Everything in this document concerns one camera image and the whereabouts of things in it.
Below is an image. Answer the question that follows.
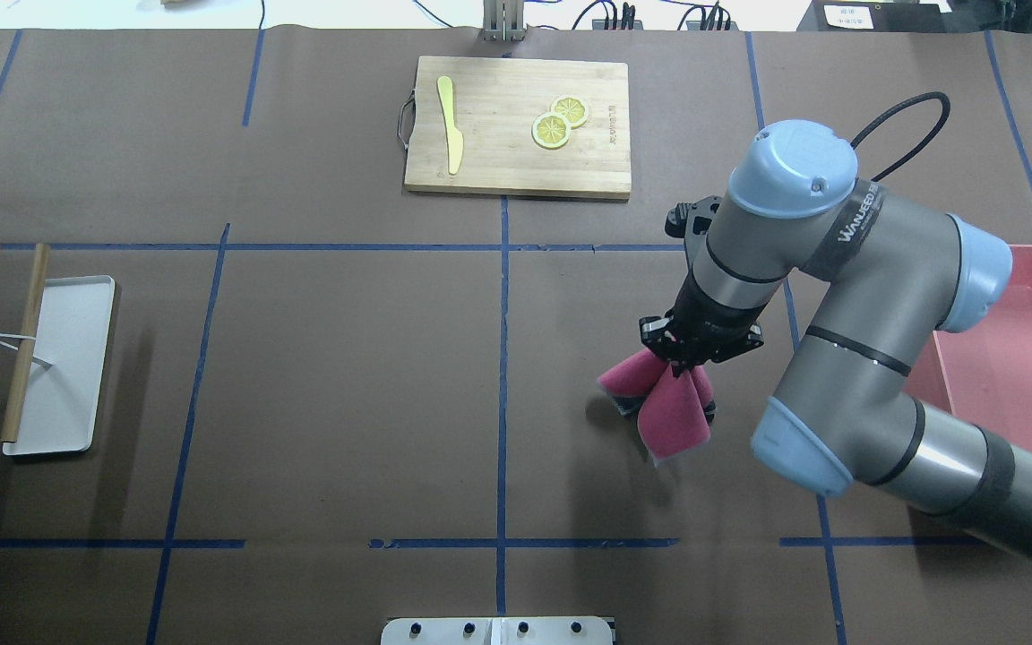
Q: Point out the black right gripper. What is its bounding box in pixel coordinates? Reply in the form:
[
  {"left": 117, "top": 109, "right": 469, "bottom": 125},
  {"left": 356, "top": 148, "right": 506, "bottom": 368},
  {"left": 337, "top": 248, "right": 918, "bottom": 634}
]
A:
[{"left": 639, "top": 310, "right": 763, "bottom": 376}]

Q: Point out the pink cloth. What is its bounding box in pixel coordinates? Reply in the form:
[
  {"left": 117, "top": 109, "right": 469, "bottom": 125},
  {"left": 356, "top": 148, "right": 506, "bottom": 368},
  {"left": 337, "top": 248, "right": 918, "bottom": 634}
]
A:
[{"left": 596, "top": 348, "right": 714, "bottom": 464}]

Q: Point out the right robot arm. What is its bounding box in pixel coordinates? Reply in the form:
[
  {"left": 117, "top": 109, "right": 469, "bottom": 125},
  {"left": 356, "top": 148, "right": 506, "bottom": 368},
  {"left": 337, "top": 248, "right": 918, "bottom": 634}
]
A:
[{"left": 640, "top": 121, "right": 1032, "bottom": 560}]

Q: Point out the lemon slice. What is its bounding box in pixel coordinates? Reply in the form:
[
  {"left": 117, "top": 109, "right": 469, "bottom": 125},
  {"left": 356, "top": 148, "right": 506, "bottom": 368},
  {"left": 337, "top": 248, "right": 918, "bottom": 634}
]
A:
[
  {"left": 529, "top": 111, "right": 572, "bottom": 151},
  {"left": 549, "top": 95, "right": 591, "bottom": 128}
]

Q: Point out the bamboo cutting board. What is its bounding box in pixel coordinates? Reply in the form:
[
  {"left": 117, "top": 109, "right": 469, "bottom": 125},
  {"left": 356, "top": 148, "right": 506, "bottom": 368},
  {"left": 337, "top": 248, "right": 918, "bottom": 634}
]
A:
[{"left": 404, "top": 55, "right": 633, "bottom": 202}]

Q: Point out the yellow plastic knife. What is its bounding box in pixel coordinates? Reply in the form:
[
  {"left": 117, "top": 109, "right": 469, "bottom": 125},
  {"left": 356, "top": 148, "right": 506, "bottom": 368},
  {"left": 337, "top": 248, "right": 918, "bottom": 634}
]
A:
[{"left": 436, "top": 76, "right": 464, "bottom": 176}]

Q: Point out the pink plastic bin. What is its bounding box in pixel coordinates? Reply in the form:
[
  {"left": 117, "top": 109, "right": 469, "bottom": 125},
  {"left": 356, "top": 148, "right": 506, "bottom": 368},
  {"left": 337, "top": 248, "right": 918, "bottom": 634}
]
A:
[{"left": 905, "top": 245, "right": 1032, "bottom": 452}]

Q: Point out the white rack tray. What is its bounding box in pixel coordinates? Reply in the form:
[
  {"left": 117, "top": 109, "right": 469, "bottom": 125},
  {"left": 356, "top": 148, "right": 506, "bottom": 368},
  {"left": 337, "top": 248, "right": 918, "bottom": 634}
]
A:
[{"left": 3, "top": 275, "right": 117, "bottom": 457}]

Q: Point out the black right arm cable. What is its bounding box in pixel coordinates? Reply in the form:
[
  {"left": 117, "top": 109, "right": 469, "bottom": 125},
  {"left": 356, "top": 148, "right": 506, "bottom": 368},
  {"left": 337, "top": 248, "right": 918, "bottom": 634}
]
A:
[{"left": 849, "top": 91, "right": 952, "bottom": 185}]

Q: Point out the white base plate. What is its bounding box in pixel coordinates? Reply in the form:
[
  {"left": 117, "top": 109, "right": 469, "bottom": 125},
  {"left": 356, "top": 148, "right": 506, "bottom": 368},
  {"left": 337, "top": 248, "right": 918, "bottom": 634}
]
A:
[{"left": 380, "top": 615, "right": 618, "bottom": 644}]

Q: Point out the aluminium frame post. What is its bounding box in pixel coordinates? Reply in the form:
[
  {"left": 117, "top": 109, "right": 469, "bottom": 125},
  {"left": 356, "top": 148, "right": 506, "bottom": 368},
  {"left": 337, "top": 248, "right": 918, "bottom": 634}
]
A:
[{"left": 480, "top": 0, "right": 527, "bottom": 42}]

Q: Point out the white rack wire stand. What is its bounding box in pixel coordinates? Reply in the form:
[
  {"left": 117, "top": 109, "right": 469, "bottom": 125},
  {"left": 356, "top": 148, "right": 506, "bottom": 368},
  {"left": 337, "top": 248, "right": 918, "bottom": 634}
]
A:
[{"left": 0, "top": 333, "right": 55, "bottom": 370}]

